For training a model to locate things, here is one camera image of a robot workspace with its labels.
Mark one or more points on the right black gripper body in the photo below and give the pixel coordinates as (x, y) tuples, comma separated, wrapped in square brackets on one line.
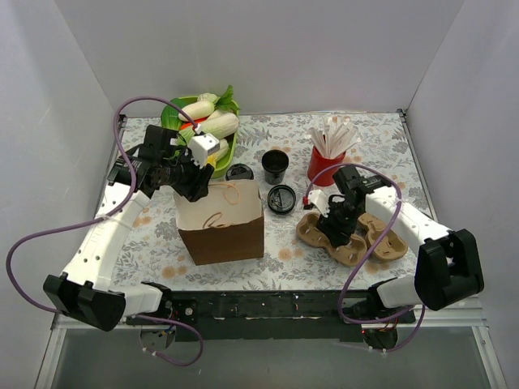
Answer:
[(338, 223)]

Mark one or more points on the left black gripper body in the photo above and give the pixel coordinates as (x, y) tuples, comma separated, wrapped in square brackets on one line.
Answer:
[(196, 183)]

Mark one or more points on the separated cardboard cup carrier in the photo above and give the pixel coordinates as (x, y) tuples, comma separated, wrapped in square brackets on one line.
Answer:
[(350, 255)]

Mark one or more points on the brown paper takeout bag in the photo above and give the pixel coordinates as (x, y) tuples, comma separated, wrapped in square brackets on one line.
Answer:
[(227, 225)]

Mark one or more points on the black coffee cup lid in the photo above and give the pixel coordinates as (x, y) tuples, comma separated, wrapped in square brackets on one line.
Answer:
[(281, 199)]

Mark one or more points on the black coffee cups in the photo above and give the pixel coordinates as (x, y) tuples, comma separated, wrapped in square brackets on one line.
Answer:
[(275, 163)]

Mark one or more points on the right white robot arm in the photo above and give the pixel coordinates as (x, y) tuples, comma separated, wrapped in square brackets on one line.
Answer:
[(448, 267)]

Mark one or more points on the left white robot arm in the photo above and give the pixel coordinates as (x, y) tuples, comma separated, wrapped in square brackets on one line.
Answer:
[(83, 290)]

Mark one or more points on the orange carrot toy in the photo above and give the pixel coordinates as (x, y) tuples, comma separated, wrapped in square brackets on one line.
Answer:
[(188, 124)]

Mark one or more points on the cardboard cup carrier tray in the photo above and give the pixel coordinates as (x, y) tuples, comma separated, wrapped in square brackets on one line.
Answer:
[(391, 247)]

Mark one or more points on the large napa cabbage toy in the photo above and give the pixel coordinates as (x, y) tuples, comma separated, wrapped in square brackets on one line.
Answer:
[(221, 126)]

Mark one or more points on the red straw holder cup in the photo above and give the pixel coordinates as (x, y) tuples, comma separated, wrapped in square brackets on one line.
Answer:
[(322, 167)]

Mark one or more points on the white radish toy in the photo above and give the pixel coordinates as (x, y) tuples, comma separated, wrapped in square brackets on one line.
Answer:
[(197, 110)]

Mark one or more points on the floral table mat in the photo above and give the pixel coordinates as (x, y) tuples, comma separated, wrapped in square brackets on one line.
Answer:
[(155, 252)]

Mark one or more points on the white wrapped straws bundle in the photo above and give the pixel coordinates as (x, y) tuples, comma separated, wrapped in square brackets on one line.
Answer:
[(335, 137)]

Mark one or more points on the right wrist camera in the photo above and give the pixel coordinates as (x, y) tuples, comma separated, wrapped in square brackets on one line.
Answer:
[(317, 199)]

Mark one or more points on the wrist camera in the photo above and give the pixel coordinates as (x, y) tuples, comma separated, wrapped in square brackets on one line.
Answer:
[(317, 199), (202, 147)]

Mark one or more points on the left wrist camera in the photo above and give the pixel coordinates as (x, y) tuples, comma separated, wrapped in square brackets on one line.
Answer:
[(202, 147)]

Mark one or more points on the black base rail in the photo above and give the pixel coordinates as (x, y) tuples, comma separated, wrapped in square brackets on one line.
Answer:
[(257, 315)]

